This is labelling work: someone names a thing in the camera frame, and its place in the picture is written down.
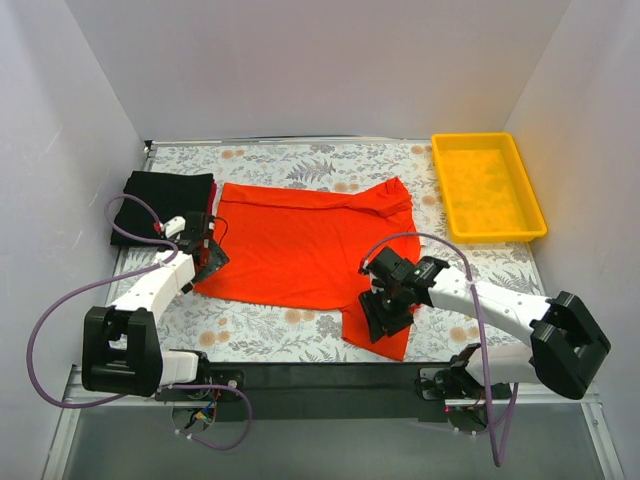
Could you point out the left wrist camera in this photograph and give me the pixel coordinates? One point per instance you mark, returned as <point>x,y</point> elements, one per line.
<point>171,228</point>

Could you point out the orange t-shirt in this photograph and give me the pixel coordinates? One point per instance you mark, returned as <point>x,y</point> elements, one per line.
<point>302,249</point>

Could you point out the folded red t-shirt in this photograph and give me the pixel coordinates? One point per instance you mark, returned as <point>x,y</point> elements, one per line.
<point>211,198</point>

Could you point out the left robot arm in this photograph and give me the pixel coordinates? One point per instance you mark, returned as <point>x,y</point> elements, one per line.
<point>121,348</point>

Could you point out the folded black t-shirt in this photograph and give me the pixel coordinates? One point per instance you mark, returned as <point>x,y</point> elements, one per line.
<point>169,195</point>

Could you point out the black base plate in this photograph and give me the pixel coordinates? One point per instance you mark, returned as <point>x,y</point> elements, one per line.
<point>338,391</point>

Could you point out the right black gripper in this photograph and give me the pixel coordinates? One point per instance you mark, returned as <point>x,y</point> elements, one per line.
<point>385,317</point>

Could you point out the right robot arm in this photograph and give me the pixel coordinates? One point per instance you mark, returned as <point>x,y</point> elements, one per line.
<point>558,342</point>

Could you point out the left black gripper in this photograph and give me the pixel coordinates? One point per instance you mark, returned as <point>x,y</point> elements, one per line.
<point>210,255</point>

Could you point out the yellow plastic bin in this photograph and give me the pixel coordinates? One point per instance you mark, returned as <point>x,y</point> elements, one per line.
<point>486,190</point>

